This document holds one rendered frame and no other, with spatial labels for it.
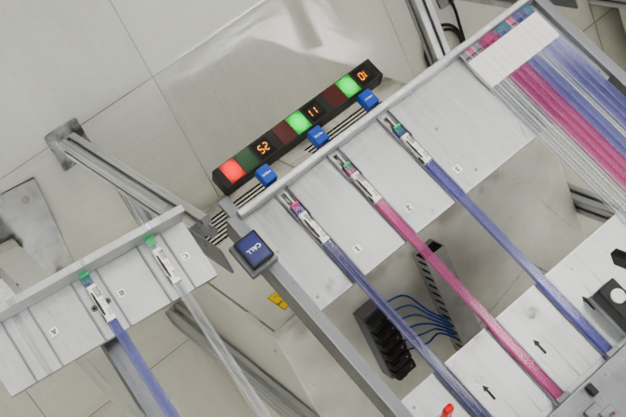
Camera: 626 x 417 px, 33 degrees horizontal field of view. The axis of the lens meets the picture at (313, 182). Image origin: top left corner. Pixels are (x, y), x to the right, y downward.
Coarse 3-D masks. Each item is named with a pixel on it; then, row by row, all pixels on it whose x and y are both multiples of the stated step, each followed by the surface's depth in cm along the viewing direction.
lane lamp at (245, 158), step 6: (246, 150) 173; (234, 156) 172; (240, 156) 173; (246, 156) 173; (252, 156) 173; (240, 162) 172; (246, 162) 172; (252, 162) 172; (258, 162) 172; (246, 168) 172
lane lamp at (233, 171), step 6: (228, 162) 172; (234, 162) 172; (222, 168) 172; (228, 168) 172; (234, 168) 172; (240, 168) 172; (228, 174) 171; (234, 174) 171; (240, 174) 171; (234, 180) 171
